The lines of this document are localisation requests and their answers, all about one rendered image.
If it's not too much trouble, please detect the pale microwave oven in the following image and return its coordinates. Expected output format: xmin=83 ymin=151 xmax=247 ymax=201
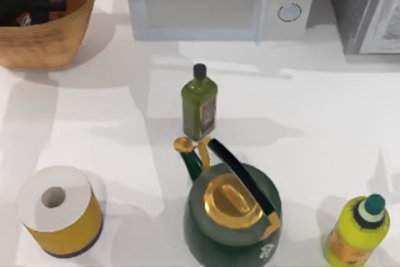
xmin=124 ymin=0 xmax=322 ymax=46

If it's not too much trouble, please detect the green bottle with black cap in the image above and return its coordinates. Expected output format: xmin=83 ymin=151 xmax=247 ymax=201
xmin=180 ymin=63 xmax=218 ymax=143

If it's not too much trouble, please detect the wooden basket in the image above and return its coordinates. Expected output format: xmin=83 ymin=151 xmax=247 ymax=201
xmin=0 ymin=0 xmax=98 ymax=70

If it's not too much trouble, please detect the dark green and gold kettle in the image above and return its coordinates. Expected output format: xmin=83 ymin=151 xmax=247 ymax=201
xmin=172 ymin=136 xmax=283 ymax=267

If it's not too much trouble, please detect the yellow-green bottle with green cap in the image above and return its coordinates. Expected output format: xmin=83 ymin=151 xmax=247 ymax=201
xmin=324 ymin=193 xmax=391 ymax=265

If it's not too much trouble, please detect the yellow wrapped paper roll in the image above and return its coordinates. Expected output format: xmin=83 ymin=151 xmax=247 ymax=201
xmin=15 ymin=165 xmax=104 ymax=259

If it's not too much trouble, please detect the small red and white item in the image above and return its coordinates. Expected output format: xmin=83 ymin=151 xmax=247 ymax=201
xmin=17 ymin=13 xmax=33 ymax=28

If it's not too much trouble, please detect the microwave oven door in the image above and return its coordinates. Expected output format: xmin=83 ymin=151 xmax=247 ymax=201
xmin=124 ymin=0 xmax=271 ymax=43

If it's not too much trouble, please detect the microwave door handle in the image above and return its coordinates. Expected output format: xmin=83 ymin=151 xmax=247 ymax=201
xmin=255 ymin=0 xmax=272 ymax=46

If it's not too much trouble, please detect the round microwave knob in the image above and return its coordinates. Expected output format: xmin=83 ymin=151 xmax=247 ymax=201
xmin=277 ymin=2 xmax=303 ymax=24

